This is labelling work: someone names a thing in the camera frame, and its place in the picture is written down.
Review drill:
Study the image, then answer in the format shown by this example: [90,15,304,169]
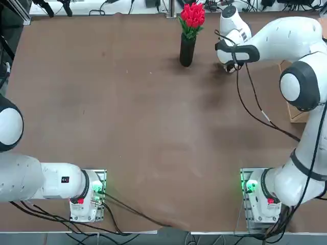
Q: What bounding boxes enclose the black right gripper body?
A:
[221,62,243,75]

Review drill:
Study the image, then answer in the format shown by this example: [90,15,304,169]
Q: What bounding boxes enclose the black cylindrical vase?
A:
[179,33,197,67]

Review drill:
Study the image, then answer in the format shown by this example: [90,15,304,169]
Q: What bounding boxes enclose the red tulip bouquet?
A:
[178,2,206,40]

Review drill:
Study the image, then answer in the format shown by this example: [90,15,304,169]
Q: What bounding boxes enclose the black cable with white tag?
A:
[214,29,301,142]

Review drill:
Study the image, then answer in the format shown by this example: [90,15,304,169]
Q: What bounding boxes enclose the silver metal post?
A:
[166,0,178,18]

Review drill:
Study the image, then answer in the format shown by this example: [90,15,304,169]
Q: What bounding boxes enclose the black cable bundle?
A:
[101,191,172,228]
[9,200,131,236]
[263,101,327,239]

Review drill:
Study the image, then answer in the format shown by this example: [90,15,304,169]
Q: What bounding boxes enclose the aluminium frame profile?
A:
[10,0,32,26]

